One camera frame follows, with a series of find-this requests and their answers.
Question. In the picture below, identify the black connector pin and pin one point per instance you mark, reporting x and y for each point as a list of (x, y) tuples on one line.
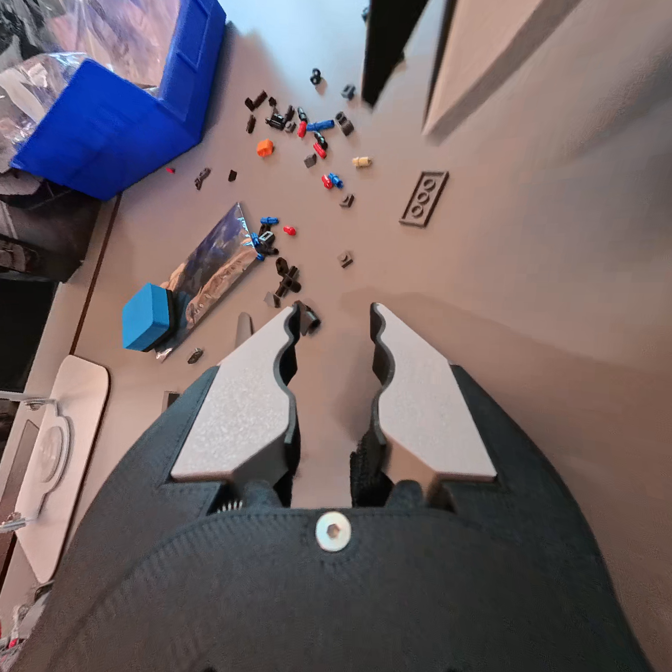
[(270, 251)]

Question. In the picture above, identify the blue storage bin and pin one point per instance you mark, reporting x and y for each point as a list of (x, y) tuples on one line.
[(105, 131)]

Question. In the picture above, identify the small grey stud plate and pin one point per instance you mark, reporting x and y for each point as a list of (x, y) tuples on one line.
[(346, 200), (345, 259)]

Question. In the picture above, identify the blue foam block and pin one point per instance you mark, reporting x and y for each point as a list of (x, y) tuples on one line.
[(144, 317)]

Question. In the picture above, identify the tan connector pin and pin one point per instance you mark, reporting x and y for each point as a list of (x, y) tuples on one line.
[(362, 161)]

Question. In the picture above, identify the cluster of small assorted pieces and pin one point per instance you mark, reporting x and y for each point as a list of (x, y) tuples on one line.
[(320, 126)]

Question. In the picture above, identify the silver foil bag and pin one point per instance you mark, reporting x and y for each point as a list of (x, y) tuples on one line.
[(215, 267)]

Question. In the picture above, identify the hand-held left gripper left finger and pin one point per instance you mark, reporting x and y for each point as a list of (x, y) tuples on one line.
[(236, 425)]

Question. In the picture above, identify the small grey slope tile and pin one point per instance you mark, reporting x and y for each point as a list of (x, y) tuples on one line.
[(273, 302)]

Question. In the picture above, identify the black oval link piece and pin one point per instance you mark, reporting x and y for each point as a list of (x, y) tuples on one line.
[(281, 264)]

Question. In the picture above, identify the grey wedge slope brick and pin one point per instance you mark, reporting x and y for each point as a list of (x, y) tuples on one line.
[(169, 399)]

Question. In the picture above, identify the small orange brick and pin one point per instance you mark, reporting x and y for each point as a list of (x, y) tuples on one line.
[(265, 147)]

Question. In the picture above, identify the grey plate with three holes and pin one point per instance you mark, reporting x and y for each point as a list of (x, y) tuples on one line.
[(424, 198)]

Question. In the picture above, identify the black cross connector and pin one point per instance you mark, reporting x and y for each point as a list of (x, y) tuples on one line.
[(288, 281)]

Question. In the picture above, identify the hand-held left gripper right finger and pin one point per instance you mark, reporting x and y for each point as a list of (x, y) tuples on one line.
[(435, 425)]

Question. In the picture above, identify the dark grey cone piece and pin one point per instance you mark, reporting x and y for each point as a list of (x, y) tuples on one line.
[(309, 320)]

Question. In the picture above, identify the clear plastic bags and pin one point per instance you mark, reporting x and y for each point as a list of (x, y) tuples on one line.
[(105, 31)]

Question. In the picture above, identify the dark angled connector piece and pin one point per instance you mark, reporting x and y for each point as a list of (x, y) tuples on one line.
[(202, 178)]

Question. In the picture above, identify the long grey wing panel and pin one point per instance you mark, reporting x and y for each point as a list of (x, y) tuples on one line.
[(244, 330)]

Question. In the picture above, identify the small dark grey connector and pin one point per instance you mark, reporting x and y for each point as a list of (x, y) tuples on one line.
[(195, 355)]

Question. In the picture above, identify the partly built toy vehicle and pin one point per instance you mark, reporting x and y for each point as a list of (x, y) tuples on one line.
[(21, 619)]

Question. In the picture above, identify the dark grey hole brick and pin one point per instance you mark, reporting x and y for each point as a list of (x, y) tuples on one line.
[(267, 238)]

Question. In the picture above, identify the white book stand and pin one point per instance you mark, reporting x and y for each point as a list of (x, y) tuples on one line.
[(78, 420)]

